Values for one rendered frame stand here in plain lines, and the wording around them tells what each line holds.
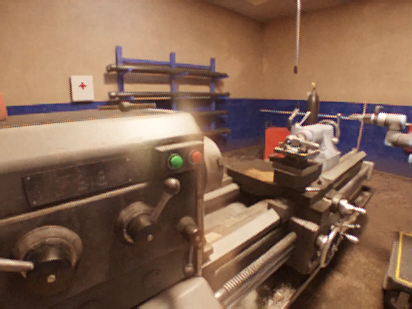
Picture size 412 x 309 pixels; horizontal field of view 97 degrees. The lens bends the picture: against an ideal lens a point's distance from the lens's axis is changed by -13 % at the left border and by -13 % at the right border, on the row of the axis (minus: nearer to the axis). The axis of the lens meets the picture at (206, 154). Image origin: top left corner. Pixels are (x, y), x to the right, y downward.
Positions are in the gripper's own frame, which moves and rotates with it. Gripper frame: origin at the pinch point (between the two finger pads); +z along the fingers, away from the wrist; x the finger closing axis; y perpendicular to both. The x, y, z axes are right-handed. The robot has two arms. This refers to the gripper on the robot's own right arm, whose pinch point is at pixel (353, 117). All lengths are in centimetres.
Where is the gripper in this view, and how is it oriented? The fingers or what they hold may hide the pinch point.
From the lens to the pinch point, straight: 188.9
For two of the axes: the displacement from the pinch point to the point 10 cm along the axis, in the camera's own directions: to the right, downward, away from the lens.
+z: -6.4, -2.1, 7.4
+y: 0.8, 9.4, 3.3
